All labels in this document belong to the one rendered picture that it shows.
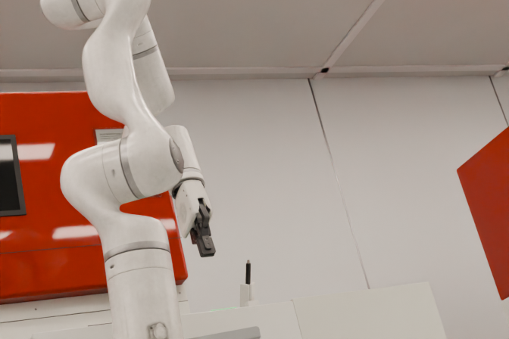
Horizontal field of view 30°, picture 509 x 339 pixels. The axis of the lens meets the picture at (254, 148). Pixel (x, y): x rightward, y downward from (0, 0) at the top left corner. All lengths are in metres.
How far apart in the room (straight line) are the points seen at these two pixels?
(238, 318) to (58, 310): 0.71
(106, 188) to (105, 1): 0.39
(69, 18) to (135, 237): 0.51
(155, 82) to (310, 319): 0.62
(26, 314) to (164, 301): 0.92
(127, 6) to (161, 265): 0.53
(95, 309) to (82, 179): 0.86
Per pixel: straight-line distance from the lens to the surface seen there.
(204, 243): 2.06
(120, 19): 1.89
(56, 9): 1.96
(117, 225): 1.71
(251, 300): 2.32
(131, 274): 1.68
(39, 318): 2.55
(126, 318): 1.66
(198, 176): 2.13
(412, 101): 5.34
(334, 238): 4.70
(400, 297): 2.17
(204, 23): 4.39
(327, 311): 2.07
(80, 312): 2.57
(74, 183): 1.77
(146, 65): 2.10
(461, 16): 5.00
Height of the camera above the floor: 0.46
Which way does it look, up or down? 23 degrees up
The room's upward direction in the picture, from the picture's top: 14 degrees counter-clockwise
